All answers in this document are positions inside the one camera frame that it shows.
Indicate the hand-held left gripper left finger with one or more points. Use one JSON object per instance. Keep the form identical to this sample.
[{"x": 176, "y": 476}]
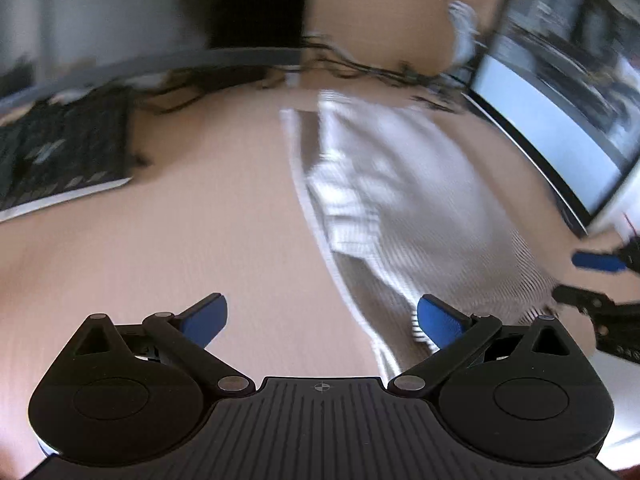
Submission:
[{"x": 205, "y": 317}]

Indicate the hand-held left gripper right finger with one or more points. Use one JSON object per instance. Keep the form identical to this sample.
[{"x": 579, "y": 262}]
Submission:
[{"x": 442, "y": 322}]

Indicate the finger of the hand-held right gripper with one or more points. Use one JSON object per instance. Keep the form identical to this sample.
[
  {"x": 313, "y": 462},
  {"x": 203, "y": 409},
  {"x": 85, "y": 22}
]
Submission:
[
  {"x": 580, "y": 299},
  {"x": 595, "y": 261}
]

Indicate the beige striped garment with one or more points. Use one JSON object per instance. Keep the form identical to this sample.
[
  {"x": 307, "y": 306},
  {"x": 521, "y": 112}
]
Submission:
[{"x": 425, "y": 210}]

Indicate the white computer case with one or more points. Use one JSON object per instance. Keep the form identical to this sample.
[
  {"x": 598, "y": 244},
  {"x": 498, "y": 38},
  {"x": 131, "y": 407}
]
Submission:
[{"x": 550, "y": 110}]

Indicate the black keyboard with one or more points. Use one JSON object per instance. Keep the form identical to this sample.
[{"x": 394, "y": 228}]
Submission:
[{"x": 60, "y": 160}]

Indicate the curved black monitor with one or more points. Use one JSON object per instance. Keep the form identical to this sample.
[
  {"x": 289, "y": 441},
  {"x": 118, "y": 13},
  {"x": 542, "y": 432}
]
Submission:
[{"x": 240, "y": 10}]

